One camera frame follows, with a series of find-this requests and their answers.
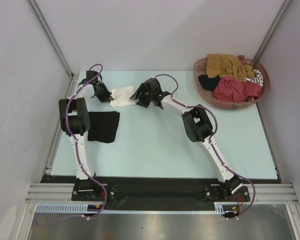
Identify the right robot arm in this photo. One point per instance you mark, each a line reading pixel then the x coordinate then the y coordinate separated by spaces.
pixel 197 126

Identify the white tank top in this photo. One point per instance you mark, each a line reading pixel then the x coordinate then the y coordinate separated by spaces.
pixel 121 97

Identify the mustard tank top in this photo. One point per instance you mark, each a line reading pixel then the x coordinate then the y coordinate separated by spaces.
pixel 227 65

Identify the aluminium frame rail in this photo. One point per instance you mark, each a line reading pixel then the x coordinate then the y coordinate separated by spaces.
pixel 62 192

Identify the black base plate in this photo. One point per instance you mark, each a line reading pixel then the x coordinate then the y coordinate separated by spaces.
pixel 172 195

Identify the red tank top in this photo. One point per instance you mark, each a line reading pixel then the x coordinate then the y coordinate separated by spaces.
pixel 230 89

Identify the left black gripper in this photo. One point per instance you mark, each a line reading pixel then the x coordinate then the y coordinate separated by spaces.
pixel 103 92

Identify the black tank top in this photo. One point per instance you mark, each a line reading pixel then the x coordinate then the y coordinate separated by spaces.
pixel 103 126

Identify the left grey cable duct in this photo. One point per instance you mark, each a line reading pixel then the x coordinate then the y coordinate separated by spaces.
pixel 68 208

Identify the pink laundry basket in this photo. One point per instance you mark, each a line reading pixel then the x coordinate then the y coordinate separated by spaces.
pixel 200 68

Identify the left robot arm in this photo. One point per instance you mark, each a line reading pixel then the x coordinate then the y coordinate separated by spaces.
pixel 75 123

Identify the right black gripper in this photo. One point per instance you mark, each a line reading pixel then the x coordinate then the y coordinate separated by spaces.
pixel 141 94

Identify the grey cable duct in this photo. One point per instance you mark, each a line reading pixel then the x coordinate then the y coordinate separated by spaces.
pixel 68 208
pixel 227 207

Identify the striped tank top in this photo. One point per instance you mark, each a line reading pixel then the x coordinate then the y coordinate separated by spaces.
pixel 257 78

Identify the right grey cable duct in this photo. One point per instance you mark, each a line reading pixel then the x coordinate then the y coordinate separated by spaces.
pixel 227 207

